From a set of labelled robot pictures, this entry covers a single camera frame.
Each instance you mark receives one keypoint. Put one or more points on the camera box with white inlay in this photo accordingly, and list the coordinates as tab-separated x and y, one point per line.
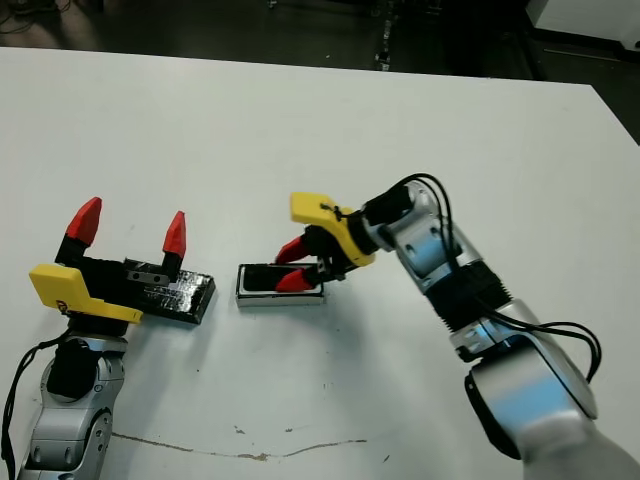
280	300

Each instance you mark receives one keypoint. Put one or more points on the right gripper, yellow mount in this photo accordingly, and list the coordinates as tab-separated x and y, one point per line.
330	220

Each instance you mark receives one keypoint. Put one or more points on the white cabinet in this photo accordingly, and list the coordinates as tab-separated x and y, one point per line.
585	17

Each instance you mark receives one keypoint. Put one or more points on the black taped box lid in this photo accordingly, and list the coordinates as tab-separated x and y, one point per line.
190	300

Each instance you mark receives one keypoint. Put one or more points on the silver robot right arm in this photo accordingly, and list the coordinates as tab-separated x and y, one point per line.
525	390

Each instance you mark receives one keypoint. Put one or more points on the left gripper, yellow mount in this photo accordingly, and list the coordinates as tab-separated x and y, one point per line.
65	287

